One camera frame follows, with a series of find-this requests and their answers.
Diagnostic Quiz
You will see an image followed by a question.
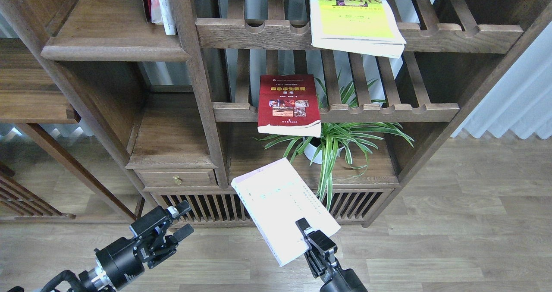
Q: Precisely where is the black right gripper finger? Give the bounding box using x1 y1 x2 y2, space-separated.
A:
295 218 338 268
304 249 335 279

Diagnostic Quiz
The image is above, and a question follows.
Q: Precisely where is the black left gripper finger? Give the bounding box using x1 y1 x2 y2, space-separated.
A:
130 201 191 251
147 224 194 269

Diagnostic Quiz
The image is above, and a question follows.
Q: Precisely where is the dark wooden bookshelf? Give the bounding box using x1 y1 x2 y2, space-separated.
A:
1 0 551 227

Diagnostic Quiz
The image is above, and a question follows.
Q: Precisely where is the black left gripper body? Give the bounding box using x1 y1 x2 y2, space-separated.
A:
95 236 149 290

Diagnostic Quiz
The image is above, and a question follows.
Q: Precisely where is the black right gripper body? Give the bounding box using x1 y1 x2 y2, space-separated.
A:
320 267 367 292

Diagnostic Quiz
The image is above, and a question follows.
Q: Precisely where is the white lavender book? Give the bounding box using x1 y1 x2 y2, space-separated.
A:
231 158 340 267

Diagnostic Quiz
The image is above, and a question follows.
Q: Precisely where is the brass drawer knob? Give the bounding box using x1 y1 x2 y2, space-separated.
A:
173 175 182 185

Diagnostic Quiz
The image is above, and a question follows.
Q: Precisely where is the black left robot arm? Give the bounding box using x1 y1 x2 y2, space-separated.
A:
41 201 194 292

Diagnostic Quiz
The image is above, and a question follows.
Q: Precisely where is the white plant pot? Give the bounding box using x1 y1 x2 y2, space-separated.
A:
304 137 323 164

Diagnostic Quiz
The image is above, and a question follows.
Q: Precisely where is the yellow green book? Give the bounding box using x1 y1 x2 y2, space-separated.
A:
309 0 406 59

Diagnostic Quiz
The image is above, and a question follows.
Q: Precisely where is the white upright book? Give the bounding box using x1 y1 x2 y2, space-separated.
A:
152 0 177 36

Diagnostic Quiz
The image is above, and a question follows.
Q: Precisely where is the white curtain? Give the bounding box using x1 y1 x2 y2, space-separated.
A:
452 25 552 139

